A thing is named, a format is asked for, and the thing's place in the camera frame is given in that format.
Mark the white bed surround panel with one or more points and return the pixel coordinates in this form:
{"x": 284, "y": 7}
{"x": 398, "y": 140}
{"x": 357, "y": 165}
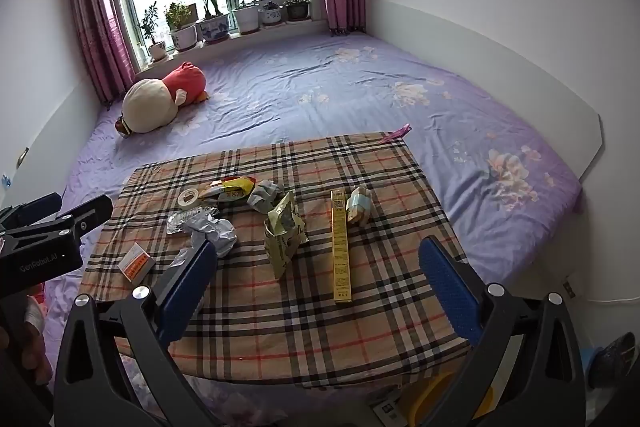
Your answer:
{"x": 55, "y": 142}
{"x": 475, "y": 57}

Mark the succulent in dark pot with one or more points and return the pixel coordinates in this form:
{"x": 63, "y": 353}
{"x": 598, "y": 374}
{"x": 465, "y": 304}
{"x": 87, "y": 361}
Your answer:
{"x": 297, "y": 11}

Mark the pink clothespin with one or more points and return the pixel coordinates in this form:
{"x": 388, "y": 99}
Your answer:
{"x": 395, "y": 133}

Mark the small orange white box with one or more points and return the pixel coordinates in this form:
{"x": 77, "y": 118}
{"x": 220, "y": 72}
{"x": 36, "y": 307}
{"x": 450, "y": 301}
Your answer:
{"x": 136, "y": 262}

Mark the plant in blue-white pot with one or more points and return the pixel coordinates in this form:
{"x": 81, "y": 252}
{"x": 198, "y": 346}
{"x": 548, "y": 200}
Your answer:
{"x": 214, "y": 29}

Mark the person's left hand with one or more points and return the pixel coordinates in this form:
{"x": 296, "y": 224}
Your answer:
{"x": 37, "y": 342}

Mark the white tape roll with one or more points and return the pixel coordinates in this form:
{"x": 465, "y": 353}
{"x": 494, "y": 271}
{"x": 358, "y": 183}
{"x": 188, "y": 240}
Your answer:
{"x": 188, "y": 197}

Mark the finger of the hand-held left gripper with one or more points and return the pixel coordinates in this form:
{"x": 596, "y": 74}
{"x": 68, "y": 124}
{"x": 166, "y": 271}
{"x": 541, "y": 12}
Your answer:
{"x": 42, "y": 205}
{"x": 92, "y": 209}

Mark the yellow plastic bin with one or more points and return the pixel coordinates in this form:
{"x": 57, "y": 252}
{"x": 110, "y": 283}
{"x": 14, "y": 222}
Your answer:
{"x": 430, "y": 399}

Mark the small crumpled grey paper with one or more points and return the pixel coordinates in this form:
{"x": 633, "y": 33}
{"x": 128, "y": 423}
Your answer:
{"x": 262, "y": 196}

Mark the wall socket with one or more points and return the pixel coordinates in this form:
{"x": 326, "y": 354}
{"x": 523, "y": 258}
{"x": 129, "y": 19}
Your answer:
{"x": 568, "y": 285}

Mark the small tree in white pot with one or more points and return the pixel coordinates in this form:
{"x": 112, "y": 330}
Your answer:
{"x": 156, "y": 49}

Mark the succulent in blue patterned pot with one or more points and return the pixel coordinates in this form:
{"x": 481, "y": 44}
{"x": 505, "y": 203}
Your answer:
{"x": 272, "y": 15}

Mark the cream and red plush toy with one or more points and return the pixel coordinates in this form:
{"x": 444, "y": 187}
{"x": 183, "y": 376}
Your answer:
{"x": 150, "y": 102}

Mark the long yellow box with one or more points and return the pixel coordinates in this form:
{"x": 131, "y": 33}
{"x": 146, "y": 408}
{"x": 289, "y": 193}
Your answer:
{"x": 342, "y": 252}

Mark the yellow red snack wrapper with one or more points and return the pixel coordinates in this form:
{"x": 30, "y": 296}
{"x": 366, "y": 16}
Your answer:
{"x": 232, "y": 191}

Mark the low plant in white pot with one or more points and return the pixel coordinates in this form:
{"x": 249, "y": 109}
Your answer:
{"x": 246, "y": 19}

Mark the small tissue packet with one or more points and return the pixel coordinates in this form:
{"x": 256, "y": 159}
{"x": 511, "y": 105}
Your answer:
{"x": 360, "y": 207}

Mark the clear foil wrapper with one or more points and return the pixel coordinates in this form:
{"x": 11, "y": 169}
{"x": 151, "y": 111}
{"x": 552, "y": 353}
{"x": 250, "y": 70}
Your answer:
{"x": 177, "y": 222}

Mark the leafy plant in white pot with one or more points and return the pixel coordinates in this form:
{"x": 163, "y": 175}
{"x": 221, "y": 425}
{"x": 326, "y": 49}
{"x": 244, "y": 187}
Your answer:
{"x": 182, "y": 38}

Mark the tan card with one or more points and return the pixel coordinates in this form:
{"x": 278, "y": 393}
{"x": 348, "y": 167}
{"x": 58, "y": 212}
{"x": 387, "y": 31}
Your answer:
{"x": 192, "y": 13}

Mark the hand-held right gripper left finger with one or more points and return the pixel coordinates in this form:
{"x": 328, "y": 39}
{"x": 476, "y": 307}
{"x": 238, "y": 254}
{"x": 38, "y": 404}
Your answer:
{"x": 187, "y": 287}

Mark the green paper bag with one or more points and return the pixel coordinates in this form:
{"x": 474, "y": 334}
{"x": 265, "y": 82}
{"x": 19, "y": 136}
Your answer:
{"x": 282, "y": 237}

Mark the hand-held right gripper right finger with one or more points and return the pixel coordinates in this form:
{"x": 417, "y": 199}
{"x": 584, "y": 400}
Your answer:
{"x": 450, "y": 292}

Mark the tan plaid blanket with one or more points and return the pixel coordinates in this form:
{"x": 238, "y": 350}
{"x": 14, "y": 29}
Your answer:
{"x": 300, "y": 307}

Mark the dark patterned slipper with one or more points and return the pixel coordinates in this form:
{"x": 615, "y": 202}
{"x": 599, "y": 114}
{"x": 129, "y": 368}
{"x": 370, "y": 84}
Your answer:
{"x": 615, "y": 357}

